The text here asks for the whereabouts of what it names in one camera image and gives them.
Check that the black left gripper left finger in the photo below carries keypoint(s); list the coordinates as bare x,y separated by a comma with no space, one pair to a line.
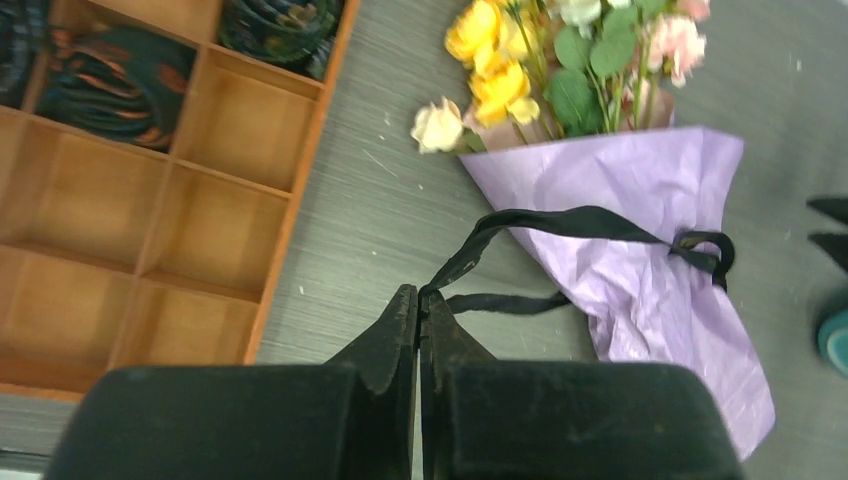
350,417

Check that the teal cylindrical vase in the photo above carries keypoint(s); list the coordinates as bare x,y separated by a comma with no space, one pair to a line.
831,340

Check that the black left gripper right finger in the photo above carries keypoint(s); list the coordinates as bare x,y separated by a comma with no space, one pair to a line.
485,418

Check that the orange compartment tray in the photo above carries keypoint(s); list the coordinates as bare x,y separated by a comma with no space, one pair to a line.
115,255

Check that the purple wrapping paper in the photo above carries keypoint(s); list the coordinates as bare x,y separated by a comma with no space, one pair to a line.
643,303

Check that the dark rolled fabric top-left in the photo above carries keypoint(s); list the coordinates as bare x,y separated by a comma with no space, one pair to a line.
23,30

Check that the dark rolled fabric top-right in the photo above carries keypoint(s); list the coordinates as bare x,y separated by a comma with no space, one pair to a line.
296,35

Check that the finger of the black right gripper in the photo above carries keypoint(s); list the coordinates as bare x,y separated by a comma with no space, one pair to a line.
835,245
835,208

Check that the artificial flower bouquet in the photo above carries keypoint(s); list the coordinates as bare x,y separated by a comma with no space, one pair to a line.
550,70

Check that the black printed ribbon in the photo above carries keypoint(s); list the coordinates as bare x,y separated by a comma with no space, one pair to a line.
711,252

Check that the dark rolled fabric middle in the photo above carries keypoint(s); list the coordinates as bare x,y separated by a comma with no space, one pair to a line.
125,84

